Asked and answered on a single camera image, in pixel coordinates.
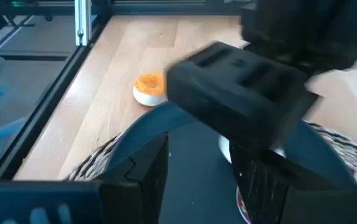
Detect chocolate donut coloured sprinkles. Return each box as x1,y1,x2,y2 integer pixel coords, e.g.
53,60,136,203
235,185,251,224

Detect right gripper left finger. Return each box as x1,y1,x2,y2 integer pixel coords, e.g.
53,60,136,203
98,133,170,224

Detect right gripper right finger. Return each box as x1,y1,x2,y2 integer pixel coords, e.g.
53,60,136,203
229,141,291,224

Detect black round plate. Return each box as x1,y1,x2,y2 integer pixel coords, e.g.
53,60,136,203
105,100,357,224

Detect orange sprinkled donut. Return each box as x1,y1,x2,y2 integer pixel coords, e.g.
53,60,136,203
132,72,168,108

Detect black overhead rig bar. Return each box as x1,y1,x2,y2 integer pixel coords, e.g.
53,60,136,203
0,0,244,17

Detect black aluminium table frame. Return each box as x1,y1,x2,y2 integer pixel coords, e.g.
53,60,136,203
0,14,114,182

